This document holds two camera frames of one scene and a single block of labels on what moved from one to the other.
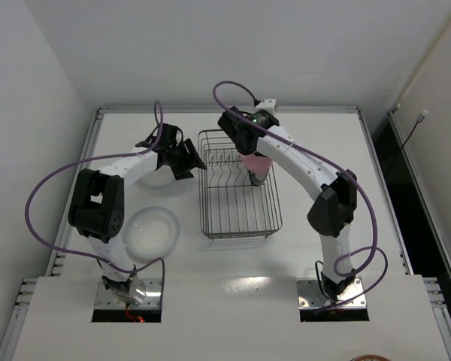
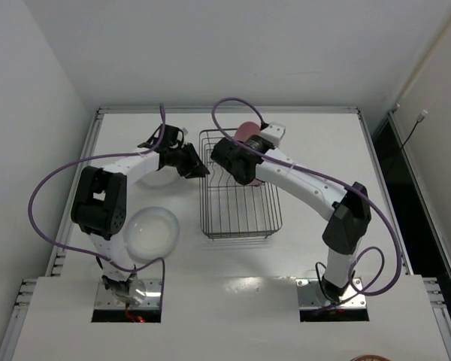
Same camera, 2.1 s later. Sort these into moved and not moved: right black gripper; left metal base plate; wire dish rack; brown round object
Moved: right black gripper
Not moved: wire dish rack; brown round object; left metal base plate
